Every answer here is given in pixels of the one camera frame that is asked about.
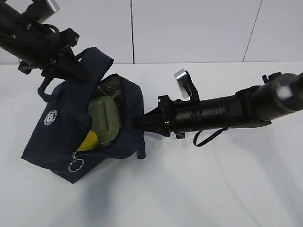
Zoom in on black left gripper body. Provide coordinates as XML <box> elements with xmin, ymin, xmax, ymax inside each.
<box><xmin>18</xmin><ymin>27</ymin><xmax>80</xmax><ymax>77</ymax></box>

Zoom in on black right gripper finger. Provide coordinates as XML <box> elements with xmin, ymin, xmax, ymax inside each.
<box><xmin>134</xmin><ymin>107</ymin><xmax>166</xmax><ymax>136</ymax></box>

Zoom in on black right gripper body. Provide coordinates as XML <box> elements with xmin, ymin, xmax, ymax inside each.
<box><xmin>158</xmin><ymin>95</ymin><xmax>185</xmax><ymax>139</ymax></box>

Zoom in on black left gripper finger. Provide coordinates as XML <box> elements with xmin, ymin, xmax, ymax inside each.
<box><xmin>53</xmin><ymin>47</ymin><xmax>89</xmax><ymax>82</ymax></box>

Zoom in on glass container with green lid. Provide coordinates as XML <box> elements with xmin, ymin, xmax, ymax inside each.
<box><xmin>87</xmin><ymin>96</ymin><xmax>123</xmax><ymax>148</ymax></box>

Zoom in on navy blue lunch bag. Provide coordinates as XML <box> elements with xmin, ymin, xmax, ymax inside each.
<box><xmin>21</xmin><ymin>47</ymin><xmax>145</xmax><ymax>183</ymax></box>

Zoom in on yellow lemon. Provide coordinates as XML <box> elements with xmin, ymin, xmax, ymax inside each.
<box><xmin>76</xmin><ymin>130</ymin><xmax>98</xmax><ymax>152</ymax></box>

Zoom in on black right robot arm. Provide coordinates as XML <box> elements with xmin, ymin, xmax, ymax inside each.
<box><xmin>134</xmin><ymin>70</ymin><xmax>303</xmax><ymax>139</ymax></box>

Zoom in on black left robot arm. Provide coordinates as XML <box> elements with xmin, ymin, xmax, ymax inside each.
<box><xmin>0</xmin><ymin>0</ymin><xmax>89</xmax><ymax>82</ymax></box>

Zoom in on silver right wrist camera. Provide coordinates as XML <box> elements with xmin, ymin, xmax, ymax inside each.
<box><xmin>174</xmin><ymin>69</ymin><xmax>199</xmax><ymax>101</ymax></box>

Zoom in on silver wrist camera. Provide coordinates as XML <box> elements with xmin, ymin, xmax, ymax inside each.
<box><xmin>174</xmin><ymin>69</ymin><xmax>199</xmax><ymax>101</ymax></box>
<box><xmin>26</xmin><ymin>0</ymin><xmax>60</xmax><ymax>23</ymax></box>

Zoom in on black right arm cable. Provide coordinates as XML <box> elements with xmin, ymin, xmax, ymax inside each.
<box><xmin>193</xmin><ymin>126</ymin><xmax>230</xmax><ymax>147</ymax></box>

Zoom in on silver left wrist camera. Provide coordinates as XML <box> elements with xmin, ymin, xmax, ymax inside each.
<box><xmin>26</xmin><ymin>0</ymin><xmax>60</xmax><ymax>23</ymax></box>

